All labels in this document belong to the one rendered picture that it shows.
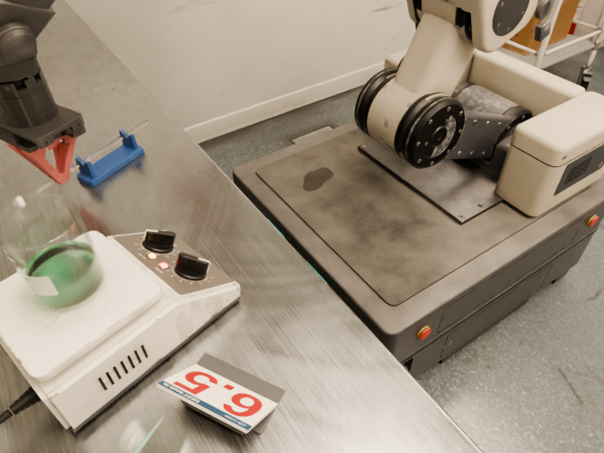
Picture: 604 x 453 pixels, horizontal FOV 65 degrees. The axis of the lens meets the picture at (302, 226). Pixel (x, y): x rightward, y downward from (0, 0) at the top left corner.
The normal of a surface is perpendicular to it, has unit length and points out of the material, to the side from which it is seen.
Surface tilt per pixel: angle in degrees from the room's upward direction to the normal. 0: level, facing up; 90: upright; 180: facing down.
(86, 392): 90
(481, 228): 0
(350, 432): 0
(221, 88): 90
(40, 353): 0
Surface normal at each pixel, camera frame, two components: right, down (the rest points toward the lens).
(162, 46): 0.56, 0.56
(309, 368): -0.02, -0.73
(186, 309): 0.74, 0.45
